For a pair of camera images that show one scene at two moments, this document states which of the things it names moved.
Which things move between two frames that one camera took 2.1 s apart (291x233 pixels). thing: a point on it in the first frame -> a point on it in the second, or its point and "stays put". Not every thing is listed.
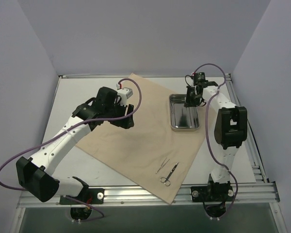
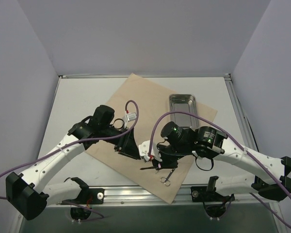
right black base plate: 212,193 stays put
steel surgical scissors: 166,180 stays put
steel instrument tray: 183,118 stays put
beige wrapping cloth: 151,154 -> 206,115
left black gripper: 124,116 -> 122,144
